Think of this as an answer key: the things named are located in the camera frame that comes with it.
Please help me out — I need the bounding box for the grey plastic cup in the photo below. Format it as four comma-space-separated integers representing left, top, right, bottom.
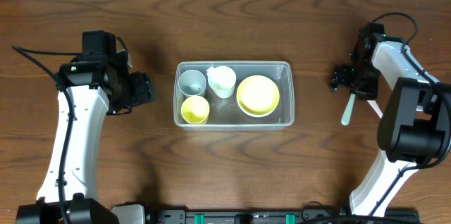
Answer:
178, 70, 206, 97

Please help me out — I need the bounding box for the yellow plastic cup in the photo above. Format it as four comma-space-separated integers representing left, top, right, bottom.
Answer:
180, 96, 210, 124

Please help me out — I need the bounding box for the yellow plastic bowl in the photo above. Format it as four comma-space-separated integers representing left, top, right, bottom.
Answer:
236, 75, 280, 113

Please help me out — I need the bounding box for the white plastic cup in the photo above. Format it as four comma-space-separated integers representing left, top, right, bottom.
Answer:
206, 66, 237, 99

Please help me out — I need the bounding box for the white plastic bowl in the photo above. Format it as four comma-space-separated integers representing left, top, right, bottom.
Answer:
237, 102, 277, 118

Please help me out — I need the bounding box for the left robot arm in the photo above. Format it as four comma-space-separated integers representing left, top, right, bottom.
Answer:
16, 30, 155, 224

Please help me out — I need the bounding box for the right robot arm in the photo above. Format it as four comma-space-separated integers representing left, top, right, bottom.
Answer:
330, 22, 450, 217

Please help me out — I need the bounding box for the clear plastic container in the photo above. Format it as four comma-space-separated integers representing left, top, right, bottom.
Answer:
173, 61, 295, 131

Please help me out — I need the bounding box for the pale pink plastic fork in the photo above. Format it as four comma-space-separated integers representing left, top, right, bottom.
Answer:
367, 100, 383, 118

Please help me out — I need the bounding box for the mint green plastic spoon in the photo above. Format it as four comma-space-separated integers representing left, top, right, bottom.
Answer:
341, 94, 356, 126

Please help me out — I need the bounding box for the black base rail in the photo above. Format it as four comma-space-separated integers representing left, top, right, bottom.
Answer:
144, 201, 421, 224

